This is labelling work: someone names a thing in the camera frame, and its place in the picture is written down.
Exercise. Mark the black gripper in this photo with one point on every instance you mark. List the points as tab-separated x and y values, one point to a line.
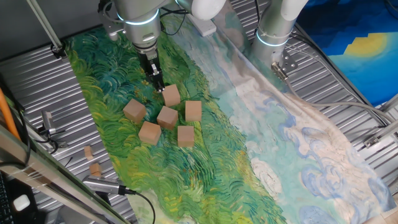
148	60

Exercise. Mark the wooden cube block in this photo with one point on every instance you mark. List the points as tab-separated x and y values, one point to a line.
171	96
134	110
149	132
193	110
167	117
186	136

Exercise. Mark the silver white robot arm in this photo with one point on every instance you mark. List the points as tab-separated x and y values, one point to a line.
140	31

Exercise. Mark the white power strip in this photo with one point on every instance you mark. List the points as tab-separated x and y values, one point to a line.
203	26

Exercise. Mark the black pole clamp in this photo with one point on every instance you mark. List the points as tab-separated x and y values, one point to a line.
58	51

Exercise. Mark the small wooden block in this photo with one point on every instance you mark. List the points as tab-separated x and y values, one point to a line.
95	169
88	152

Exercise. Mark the green blue painted cloth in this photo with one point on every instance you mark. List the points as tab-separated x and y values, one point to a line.
217	171

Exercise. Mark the aluminium pole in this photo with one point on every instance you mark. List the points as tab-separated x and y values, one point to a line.
45	23

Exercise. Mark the metal base mounting plate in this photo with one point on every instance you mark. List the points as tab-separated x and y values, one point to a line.
289	63

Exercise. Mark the orange tube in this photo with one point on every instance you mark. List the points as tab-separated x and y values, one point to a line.
6	115

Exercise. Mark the white charging case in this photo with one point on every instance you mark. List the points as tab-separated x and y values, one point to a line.
21	202

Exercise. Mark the black keyboard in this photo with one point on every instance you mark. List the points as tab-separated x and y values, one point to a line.
4	202

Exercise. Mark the blue yellow painted cloth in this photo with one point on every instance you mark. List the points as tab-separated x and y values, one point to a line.
357	62

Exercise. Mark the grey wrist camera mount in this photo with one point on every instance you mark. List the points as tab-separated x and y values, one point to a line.
112	29

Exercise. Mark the silver depth camera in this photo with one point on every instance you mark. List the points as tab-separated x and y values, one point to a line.
101	185

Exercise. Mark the aluminium frame bar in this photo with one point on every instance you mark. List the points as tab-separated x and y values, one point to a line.
37	174

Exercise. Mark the small metal corner bracket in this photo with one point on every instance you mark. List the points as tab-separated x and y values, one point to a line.
371	141

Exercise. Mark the aluminium profile rail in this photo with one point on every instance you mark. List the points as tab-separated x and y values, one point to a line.
388	129

